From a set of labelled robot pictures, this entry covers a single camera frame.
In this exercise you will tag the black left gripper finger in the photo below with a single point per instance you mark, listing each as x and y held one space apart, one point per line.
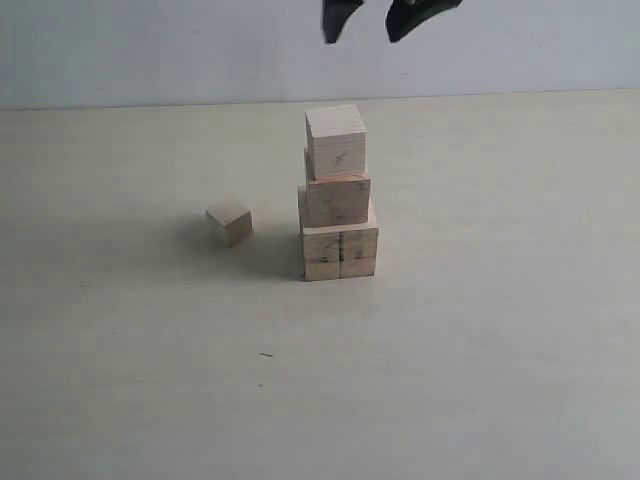
405 16

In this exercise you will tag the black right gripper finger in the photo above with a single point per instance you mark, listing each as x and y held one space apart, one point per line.
335 14

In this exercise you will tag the light wooden cube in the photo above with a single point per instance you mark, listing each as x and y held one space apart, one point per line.
336 141

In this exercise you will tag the medium wooden cube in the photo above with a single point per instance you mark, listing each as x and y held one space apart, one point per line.
336 201

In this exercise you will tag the small wooden cube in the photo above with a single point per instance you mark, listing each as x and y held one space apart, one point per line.
230 221

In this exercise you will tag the large wooden cube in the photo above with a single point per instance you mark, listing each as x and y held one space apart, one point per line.
340 251

